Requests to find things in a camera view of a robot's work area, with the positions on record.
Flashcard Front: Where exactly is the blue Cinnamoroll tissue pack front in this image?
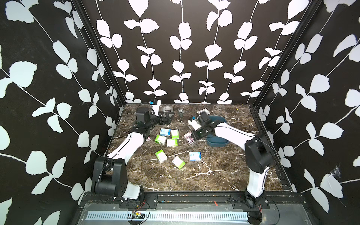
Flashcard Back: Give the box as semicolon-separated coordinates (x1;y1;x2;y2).
189;152;202;161

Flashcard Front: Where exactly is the blue cinnamoroll tissue pack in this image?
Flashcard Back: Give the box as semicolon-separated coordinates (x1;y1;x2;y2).
159;128;171;137
189;152;202;161

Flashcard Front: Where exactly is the green tissue pack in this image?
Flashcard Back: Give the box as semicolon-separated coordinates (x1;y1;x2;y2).
171;129;179;139
154;135;167;145
166;139;178;148
155;150;167;164
172;156;186;170

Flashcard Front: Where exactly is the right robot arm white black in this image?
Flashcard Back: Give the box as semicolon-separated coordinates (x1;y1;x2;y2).
184;112;274;208

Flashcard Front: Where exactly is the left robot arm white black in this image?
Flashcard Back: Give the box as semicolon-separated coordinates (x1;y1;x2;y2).
91;106;175;201

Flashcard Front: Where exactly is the teal storage box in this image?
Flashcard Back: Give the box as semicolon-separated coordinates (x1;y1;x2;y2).
206;116;230;147

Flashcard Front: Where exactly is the small white square box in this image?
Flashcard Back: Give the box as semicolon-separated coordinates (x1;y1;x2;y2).
197;108;210;115

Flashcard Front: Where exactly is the clear tape roll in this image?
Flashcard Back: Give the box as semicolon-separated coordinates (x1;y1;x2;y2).
161;105;173;113

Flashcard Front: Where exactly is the blue Cinnamoroll tissue pack back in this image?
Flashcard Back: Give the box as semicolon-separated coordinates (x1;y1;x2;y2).
159;128;171;137

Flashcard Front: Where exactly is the green tissue pack back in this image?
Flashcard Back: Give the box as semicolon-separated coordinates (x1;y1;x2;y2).
171;129;179;139

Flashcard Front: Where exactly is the green tissue pack left middle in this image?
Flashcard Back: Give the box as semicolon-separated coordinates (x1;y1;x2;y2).
154;135;167;145

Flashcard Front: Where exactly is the green tissue pack centre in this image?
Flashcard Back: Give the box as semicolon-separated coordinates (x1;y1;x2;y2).
166;139;178;148

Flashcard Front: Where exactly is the green tissue pack front left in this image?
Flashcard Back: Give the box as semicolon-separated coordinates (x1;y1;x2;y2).
155;150;167;164

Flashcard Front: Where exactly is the white perforated strip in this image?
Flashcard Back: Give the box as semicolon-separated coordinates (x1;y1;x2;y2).
85;211;249;223

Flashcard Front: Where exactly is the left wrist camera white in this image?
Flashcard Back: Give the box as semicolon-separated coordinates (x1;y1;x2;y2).
149;99;161;116

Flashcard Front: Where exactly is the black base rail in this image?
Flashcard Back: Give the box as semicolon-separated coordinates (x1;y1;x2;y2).
78;192;307;210

